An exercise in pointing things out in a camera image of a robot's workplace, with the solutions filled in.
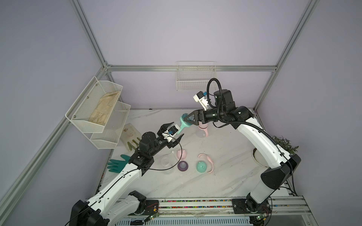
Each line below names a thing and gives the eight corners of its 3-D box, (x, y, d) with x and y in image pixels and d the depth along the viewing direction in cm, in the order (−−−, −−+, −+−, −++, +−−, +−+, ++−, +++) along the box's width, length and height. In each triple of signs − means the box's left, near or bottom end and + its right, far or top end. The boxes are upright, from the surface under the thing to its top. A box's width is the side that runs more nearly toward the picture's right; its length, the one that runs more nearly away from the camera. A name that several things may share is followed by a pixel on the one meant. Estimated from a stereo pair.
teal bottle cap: (196, 173, 87) (197, 170, 83) (196, 164, 91) (196, 161, 87) (206, 173, 87) (207, 170, 83) (205, 164, 91) (206, 161, 87)
